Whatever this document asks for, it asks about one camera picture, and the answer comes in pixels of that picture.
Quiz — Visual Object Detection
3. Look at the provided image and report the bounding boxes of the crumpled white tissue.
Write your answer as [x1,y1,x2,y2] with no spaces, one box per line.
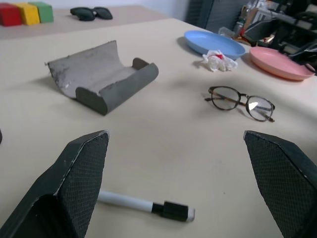
[202,49,238,72]

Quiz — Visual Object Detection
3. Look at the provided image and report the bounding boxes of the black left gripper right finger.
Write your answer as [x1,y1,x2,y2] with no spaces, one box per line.
[243,130,317,238]

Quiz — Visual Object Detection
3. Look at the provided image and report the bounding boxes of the grey block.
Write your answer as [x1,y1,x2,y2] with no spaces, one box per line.
[44,40,159,116]

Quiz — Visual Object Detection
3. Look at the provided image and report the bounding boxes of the black sunglasses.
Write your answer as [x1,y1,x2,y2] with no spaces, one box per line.
[70,6,113,22]

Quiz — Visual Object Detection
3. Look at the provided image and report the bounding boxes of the white marker with black cap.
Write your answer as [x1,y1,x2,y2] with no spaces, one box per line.
[98,190,196,223]

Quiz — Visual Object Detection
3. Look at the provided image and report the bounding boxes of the tortoiseshell round eyeglasses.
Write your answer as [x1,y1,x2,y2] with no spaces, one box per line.
[204,85,276,122]

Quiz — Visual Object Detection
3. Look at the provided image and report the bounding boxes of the dark slatted radiator panel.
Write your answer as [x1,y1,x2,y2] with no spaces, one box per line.
[185,0,246,29]

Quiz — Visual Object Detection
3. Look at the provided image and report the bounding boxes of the pink round plate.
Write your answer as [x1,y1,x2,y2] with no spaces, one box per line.
[249,47,317,81]

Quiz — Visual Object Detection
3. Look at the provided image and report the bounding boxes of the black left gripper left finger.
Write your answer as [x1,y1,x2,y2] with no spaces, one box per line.
[0,129,110,238]

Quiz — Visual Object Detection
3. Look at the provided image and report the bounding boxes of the green wooden block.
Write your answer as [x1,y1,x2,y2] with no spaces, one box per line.
[28,1,54,23]

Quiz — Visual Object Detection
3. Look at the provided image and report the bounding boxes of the yellow wooden block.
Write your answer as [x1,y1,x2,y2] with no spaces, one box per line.
[14,2,41,25]

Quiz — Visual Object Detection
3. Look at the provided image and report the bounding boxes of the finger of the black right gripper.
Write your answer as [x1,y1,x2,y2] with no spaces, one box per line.
[288,41,317,73]
[244,18,279,48]

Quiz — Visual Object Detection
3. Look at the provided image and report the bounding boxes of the blue round plate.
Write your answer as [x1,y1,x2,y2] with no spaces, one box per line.
[184,30,246,60]

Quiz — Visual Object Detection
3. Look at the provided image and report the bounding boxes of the red wooden block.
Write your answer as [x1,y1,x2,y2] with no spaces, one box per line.
[0,2,22,27]

